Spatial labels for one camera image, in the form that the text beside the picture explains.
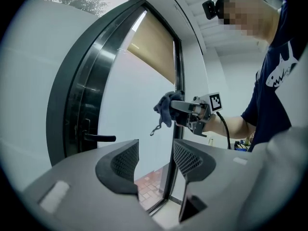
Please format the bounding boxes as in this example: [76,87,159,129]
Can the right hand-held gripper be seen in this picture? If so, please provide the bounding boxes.
[169,91,224,138]

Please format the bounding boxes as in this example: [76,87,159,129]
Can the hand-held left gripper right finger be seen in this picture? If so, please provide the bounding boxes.
[172,138,217,224]

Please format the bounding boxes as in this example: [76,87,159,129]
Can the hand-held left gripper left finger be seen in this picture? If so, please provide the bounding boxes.
[95,139,141,195]

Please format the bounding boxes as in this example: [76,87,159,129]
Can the dark blue cleaning cloth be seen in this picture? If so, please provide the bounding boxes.
[150,90,185,137]

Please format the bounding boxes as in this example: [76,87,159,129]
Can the black door handle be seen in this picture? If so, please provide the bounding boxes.
[81,118,117,143]

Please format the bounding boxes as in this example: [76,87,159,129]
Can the person's right forearm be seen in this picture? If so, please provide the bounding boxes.
[204,115,256,141]

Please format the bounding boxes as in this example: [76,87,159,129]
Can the person's right hand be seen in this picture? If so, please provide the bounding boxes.
[193,104,209,117]

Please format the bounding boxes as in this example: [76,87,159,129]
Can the brown cardboard sheet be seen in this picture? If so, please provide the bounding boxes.
[127,10,178,85]

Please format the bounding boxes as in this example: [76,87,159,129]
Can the navy shark print t-shirt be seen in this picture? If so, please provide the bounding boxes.
[241,0,308,154]

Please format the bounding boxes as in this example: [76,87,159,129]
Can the person's head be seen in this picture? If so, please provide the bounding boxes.
[216,0,287,43]

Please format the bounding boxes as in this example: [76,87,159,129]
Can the frosted glass window panel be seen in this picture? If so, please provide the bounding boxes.
[2,0,126,178]

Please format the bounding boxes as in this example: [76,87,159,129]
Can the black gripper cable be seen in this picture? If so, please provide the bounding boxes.
[216,111,232,150]

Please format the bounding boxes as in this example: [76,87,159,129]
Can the black head-worn camera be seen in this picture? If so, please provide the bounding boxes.
[202,0,221,21]

